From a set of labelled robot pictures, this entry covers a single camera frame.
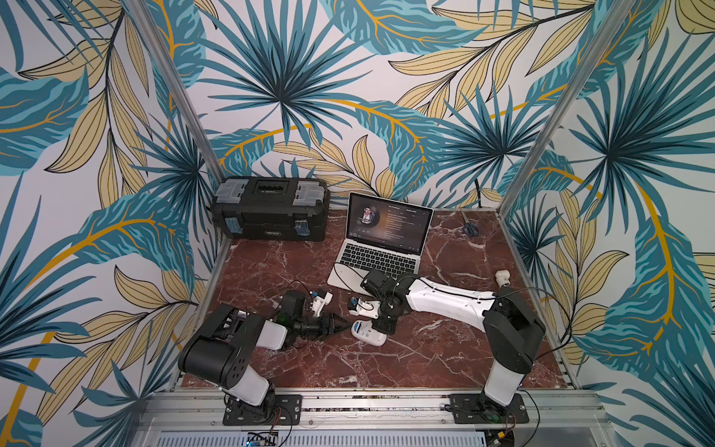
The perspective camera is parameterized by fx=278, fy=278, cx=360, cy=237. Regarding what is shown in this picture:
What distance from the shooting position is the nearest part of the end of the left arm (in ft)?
2.57

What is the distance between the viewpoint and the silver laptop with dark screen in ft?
3.25

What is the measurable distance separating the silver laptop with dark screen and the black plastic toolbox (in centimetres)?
13

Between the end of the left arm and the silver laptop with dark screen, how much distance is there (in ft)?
0.62

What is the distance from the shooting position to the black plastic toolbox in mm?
989

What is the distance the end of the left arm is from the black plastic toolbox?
1.14 ft
